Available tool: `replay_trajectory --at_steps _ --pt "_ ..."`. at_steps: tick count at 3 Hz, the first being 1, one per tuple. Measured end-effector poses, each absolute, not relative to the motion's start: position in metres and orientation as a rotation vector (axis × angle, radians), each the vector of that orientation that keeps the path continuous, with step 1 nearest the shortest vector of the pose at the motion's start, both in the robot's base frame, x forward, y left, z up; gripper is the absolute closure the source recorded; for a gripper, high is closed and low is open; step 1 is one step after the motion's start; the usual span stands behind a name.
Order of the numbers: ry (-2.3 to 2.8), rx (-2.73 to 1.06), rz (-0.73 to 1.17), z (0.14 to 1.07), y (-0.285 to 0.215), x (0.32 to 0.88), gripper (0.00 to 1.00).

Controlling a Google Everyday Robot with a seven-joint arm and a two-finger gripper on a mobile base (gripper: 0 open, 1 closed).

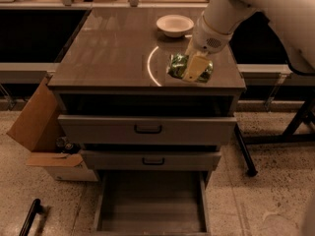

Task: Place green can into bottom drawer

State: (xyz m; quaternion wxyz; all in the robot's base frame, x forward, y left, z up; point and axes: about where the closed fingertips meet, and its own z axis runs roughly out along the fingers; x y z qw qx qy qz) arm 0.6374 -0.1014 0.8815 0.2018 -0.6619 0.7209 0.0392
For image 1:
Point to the middle grey drawer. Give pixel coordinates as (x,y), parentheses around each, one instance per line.
(132,160)

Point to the grey drawer cabinet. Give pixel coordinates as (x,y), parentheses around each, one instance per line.
(116,67)

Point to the black handle drawer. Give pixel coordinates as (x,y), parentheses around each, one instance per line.
(153,162)
(148,129)

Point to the white bowl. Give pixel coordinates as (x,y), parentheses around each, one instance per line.
(175,25)

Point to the black bar on floor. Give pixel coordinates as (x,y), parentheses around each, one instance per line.
(35,209)

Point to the top grey drawer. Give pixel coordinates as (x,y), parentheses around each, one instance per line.
(176,131)

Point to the open bottom grey drawer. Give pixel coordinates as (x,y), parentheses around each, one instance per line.
(152,203)

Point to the black handle top drawer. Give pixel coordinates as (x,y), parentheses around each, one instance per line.
(148,129)

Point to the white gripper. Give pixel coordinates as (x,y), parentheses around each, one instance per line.
(207,38)

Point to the black handle middle drawer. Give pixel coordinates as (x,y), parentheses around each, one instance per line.
(153,162)

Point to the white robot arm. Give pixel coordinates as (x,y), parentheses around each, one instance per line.
(293,21)

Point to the brown cardboard box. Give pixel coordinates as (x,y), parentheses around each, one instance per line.
(37,129)

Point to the green can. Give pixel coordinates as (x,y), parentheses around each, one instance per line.
(178,64)

